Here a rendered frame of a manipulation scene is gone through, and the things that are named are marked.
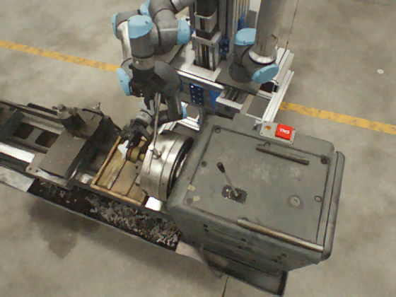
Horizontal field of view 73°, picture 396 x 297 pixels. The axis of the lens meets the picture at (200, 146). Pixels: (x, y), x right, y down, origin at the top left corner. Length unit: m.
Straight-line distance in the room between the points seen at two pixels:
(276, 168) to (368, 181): 1.69
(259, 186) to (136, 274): 1.48
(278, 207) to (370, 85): 2.47
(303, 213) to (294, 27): 2.92
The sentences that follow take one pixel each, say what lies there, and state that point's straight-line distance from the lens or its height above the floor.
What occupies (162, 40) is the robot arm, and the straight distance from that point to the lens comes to 0.91.
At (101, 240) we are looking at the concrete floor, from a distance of 2.41.
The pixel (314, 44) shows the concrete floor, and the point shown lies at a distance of 3.52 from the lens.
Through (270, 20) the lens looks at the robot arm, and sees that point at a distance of 1.05.
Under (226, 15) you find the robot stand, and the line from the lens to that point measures 1.48.
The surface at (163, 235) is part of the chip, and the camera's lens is 1.70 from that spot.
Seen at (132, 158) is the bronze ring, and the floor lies 1.11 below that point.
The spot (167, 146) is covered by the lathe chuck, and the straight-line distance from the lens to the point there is 1.11.
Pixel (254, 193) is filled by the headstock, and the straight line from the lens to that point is 1.00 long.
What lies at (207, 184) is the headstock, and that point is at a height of 1.25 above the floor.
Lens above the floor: 2.20
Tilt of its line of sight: 61 degrees down
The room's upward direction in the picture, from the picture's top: 6 degrees counter-clockwise
